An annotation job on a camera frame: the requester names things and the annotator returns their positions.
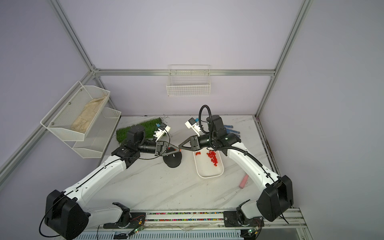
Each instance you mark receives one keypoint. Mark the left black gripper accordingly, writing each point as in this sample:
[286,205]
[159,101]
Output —
[162,150]

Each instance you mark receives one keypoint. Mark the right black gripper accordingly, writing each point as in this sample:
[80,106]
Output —
[196,143]

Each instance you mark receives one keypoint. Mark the black round screw base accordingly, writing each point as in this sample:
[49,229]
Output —
[173,160]

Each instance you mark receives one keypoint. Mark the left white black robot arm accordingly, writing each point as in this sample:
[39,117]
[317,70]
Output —
[66,212]

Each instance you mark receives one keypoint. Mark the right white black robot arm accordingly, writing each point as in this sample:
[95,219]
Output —
[276,192]

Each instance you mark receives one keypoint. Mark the pile of red sleeves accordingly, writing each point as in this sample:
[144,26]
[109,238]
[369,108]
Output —
[206,157]

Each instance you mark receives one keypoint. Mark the white plastic tray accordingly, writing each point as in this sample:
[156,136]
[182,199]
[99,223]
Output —
[209,171]

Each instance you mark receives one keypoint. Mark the green artificial grass mat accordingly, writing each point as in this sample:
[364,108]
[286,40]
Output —
[149,127]

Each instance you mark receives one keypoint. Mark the blue dotted work glove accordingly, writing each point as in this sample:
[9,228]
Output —
[230,129]

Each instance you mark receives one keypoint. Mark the lower white mesh shelf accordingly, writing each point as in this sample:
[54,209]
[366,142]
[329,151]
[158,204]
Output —
[100,134]

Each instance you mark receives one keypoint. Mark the white mesh shelf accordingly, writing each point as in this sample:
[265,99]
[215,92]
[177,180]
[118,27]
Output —
[100,134]
[60,118]

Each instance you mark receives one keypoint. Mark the beige cloth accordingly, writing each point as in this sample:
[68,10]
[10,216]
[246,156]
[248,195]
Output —
[84,120]

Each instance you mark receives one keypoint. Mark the upper white mesh shelf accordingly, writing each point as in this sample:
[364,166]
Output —
[60,118]

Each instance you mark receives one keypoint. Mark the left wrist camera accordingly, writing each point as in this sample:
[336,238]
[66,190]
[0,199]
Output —
[161,130]

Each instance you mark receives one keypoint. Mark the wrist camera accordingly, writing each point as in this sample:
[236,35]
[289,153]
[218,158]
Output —
[194,125]
[161,130]

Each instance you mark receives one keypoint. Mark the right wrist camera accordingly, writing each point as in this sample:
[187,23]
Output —
[194,125]

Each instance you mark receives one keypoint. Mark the white wire wall basket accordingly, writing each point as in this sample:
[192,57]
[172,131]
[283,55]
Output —
[189,80]

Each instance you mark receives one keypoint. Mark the pink purple handled tool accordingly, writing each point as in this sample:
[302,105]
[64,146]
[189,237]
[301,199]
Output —
[244,182]

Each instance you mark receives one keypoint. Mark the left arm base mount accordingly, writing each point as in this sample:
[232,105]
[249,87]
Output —
[127,220]

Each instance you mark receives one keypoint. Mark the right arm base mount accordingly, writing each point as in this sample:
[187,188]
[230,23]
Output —
[241,217]

